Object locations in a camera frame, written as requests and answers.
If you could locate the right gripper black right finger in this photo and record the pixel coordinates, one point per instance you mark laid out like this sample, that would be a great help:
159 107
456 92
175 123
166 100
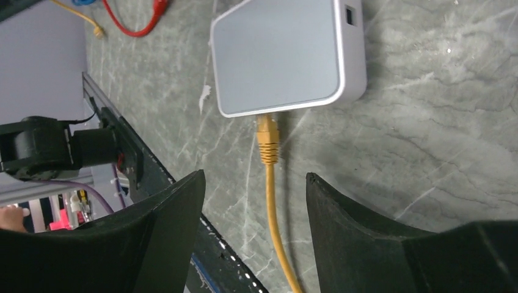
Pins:
359 250

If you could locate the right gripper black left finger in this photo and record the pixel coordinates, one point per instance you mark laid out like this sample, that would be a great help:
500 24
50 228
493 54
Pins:
145 247

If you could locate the blue ethernet cable long loop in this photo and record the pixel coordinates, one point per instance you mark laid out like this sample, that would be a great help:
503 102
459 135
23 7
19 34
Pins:
83 2

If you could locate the white mini router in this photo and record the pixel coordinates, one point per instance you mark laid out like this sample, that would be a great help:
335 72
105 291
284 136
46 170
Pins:
275 56

